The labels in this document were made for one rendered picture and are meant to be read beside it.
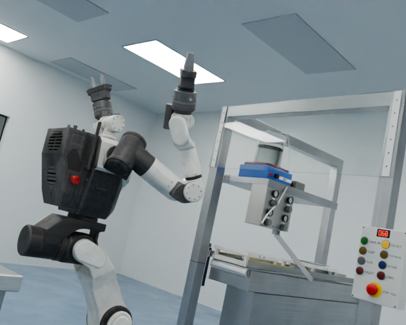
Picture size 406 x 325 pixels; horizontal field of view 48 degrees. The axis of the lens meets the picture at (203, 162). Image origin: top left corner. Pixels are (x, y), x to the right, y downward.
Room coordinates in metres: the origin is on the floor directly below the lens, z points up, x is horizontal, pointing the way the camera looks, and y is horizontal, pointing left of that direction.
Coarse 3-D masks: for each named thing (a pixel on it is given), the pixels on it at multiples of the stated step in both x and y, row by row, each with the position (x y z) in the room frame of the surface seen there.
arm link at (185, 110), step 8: (168, 104) 1.67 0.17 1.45; (176, 104) 1.64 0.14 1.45; (184, 104) 1.63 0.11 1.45; (192, 104) 1.64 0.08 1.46; (168, 112) 1.68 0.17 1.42; (176, 112) 1.66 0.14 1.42; (184, 112) 1.65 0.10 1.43; (168, 120) 1.69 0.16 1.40; (192, 120) 1.71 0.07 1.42; (168, 128) 1.71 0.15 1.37
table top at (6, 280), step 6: (0, 270) 1.04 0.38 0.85; (6, 270) 1.06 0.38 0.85; (0, 276) 1.00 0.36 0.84; (6, 276) 1.01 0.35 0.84; (12, 276) 1.02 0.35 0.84; (18, 276) 1.03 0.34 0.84; (0, 282) 1.00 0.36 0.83; (6, 282) 1.01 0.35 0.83; (12, 282) 1.02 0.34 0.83; (18, 282) 1.03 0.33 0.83; (0, 288) 1.00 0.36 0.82; (6, 288) 1.01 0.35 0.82; (12, 288) 1.02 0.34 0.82; (18, 288) 1.03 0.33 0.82
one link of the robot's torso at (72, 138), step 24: (48, 144) 1.75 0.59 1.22; (72, 144) 1.65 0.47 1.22; (96, 144) 1.70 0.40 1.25; (48, 168) 1.74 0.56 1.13; (72, 168) 1.66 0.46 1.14; (96, 168) 1.69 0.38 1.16; (48, 192) 1.75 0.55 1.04; (72, 192) 1.68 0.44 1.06; (96, 192) 1.72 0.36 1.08; (96, 216) 1.77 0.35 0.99
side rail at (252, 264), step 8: (248, 264) 2.26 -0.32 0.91; (256, 264) 2.28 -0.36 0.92; (264, 264) 2.32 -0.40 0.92; (280, 272) 2.41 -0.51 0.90; (288, 272) 2.45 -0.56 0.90; (296, 272) 2.49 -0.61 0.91; (312, 272) 2.58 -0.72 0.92; (336, 280) 2.75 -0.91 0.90; (344, 280) 2.80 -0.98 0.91; (352, 280) 2.85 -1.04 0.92
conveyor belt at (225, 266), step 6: (210, 264) 2.46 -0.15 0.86; (216, 264) 2.42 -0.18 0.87; (222, 264) 2.39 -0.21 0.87; (228, 264) 2.36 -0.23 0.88; (234, 264) 2.34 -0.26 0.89; (222, 270) 2.40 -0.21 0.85; (228, 270) 2.35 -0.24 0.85; (234, 270) 2.32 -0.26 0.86; (240, 270) 2.29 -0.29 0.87; (246, 270) 2.27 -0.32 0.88; (258, 270) 2.32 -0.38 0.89; (264, 270) 2.35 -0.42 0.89; (240, 276) 2.31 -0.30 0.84; (246, 276) 2.27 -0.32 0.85; (294, 276) 2.51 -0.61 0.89; (300, 276) 2.55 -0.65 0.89; (336, 282) 2.78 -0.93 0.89; (342, 282) 2.82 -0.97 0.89
